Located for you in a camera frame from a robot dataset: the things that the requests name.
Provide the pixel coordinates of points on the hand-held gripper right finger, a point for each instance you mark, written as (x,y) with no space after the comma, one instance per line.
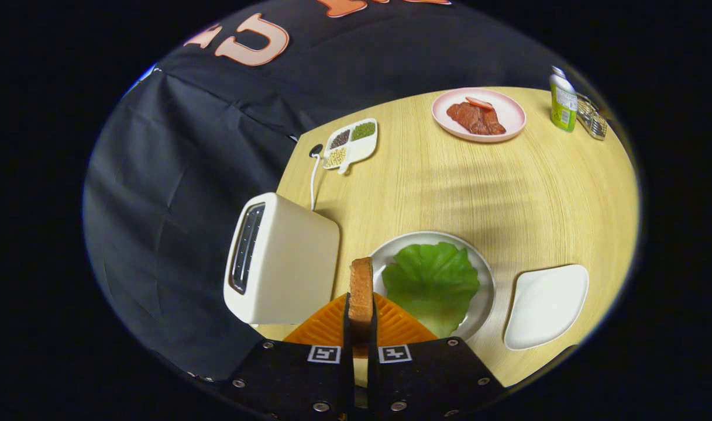
(373,380)

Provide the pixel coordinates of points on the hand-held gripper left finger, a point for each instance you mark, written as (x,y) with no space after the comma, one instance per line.
(347,374)

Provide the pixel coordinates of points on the toasted bread slice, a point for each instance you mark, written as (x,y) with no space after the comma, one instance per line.
(361,286)

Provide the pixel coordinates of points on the green lettuce leaf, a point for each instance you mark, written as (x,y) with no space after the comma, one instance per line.
(432,280)

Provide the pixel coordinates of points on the white toaster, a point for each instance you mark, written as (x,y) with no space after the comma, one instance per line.
(291,263)

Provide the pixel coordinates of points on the round white plate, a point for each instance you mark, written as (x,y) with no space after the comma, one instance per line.
(480,313)

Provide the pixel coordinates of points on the white square dish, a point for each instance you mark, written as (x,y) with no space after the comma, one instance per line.
(546,307)

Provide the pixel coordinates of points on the divided white bean dish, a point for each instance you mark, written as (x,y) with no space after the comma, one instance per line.
(364,149)

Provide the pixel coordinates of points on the brown meat slice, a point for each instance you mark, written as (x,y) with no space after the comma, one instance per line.
(473,118)

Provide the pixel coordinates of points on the red sausage slice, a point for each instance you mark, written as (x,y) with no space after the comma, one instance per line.
(480,103)

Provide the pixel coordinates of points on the pink plate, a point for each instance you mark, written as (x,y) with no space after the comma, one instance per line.
(511,111)

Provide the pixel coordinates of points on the green label bottle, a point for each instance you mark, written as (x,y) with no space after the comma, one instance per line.
(563,108)

